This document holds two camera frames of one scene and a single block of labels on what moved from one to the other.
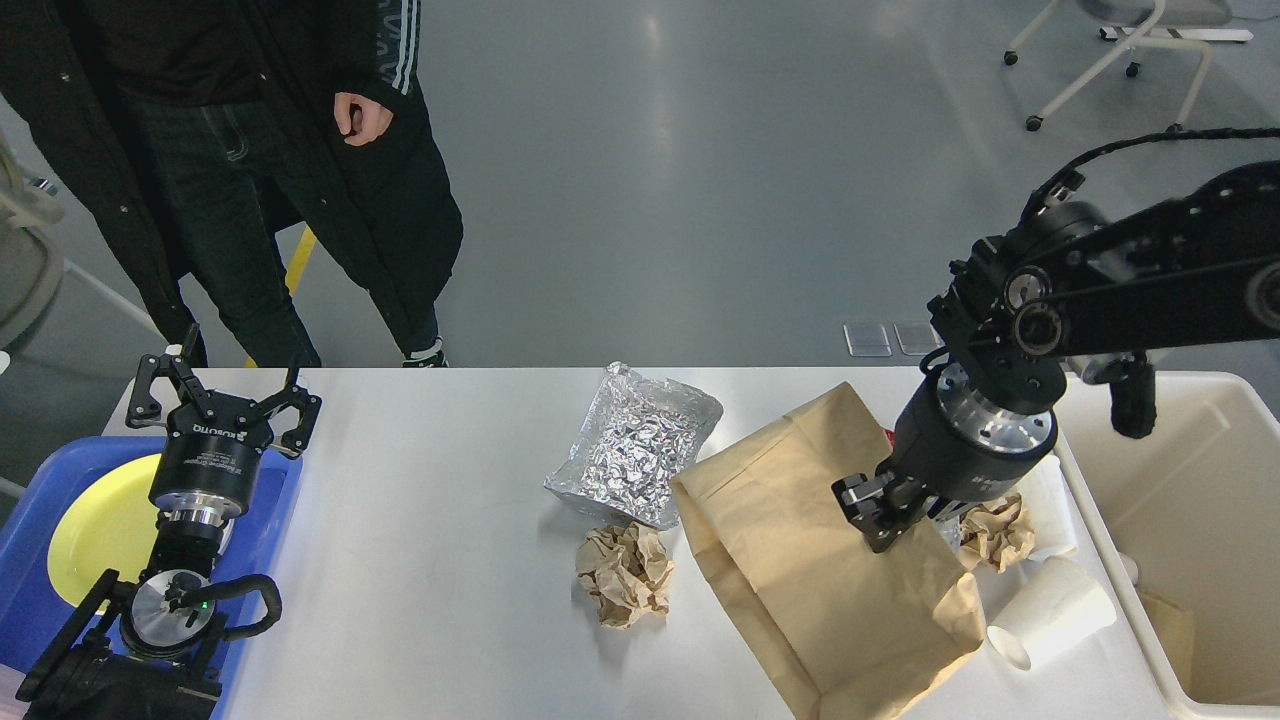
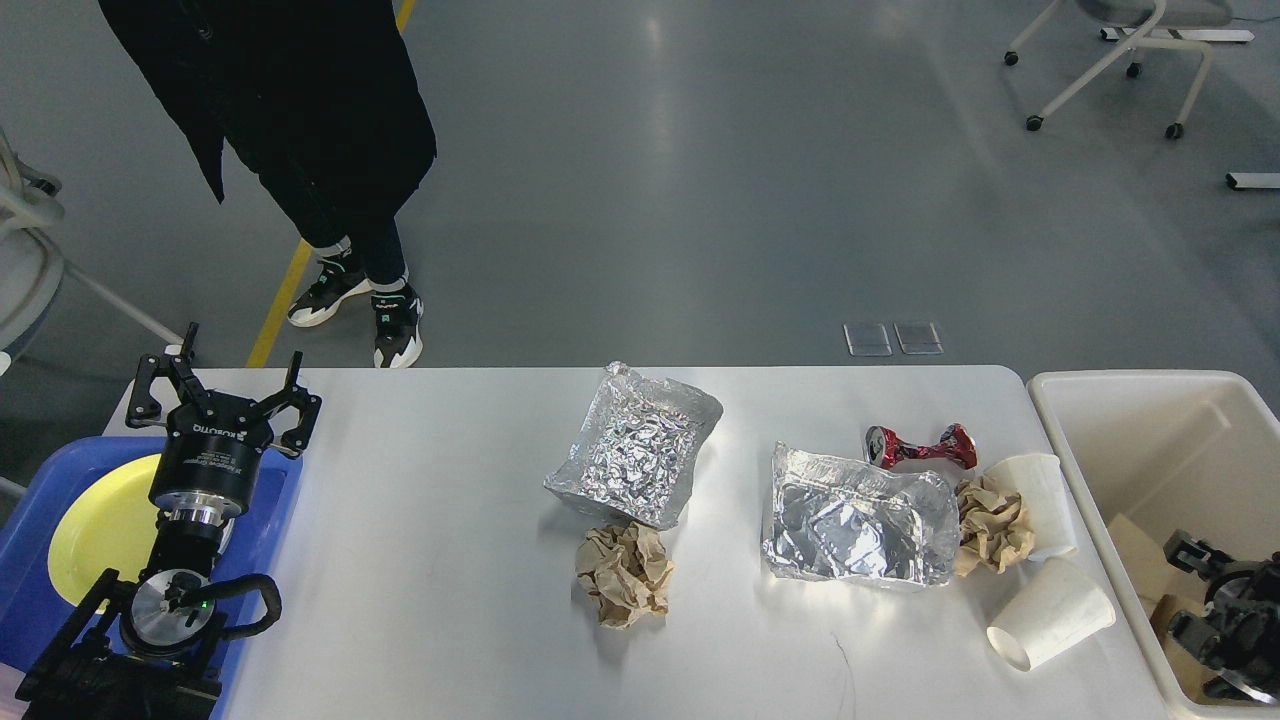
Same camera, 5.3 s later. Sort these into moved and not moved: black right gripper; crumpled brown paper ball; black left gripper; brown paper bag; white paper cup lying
Moved: brown paper bag; black right gripper
Not moved: white paper cup lying; crumpled brown paper ball; black left gripper
